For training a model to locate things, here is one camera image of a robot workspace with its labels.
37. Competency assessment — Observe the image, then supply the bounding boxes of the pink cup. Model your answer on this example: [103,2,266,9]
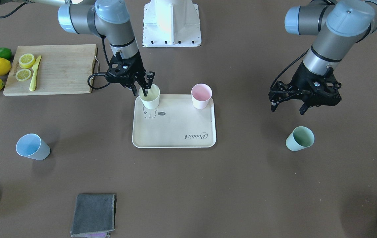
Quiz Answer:
[191,83,212,109]

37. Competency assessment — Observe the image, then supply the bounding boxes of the green cup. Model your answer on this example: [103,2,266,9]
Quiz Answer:
[285,126,315,151]

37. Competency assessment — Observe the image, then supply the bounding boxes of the green lime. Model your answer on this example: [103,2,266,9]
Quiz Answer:
[0,47,12,60]

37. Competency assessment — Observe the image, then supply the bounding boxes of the cream rabbit tray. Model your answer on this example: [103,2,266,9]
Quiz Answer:
[132,95,216,148]

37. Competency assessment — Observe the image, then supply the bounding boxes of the grey folded cloth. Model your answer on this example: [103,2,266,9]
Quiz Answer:
[70,193,116,238]

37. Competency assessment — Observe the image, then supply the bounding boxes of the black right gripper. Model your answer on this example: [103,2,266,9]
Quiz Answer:
[105,51,155,97]

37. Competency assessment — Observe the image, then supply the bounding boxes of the bamboo cutting board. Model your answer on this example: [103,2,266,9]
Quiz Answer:
[3,45,97,96]

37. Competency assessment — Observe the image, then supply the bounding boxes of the yellow plastic knife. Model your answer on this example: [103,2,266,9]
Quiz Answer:
[29,55,42,91]

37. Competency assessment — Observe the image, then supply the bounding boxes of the blue cup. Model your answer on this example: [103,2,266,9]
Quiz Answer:
[15,134,51,160]

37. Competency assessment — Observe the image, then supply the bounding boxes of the lemon slice upper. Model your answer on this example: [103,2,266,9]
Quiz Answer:
[18,53,36,69]

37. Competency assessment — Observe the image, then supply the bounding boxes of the lemon slice lower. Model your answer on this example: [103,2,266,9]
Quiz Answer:
[15,69,32,82]

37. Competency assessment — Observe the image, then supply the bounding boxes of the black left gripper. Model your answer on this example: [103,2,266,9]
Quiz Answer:
[268,63,342,115]

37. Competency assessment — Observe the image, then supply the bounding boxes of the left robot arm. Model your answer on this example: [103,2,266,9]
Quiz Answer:
[268,0,377,115]

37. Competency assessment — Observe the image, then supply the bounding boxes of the pale yellow cup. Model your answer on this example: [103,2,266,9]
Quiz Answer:
[139,84,161,109]

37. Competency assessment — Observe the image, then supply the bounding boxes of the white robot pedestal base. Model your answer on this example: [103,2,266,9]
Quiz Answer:
[142,0,202,47]

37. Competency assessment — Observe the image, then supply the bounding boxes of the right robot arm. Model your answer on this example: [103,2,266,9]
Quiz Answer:
[40,0,155,96]

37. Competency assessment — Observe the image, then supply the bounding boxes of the lemon slice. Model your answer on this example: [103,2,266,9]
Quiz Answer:
[18,53,36,69]
[15,69,32,82]

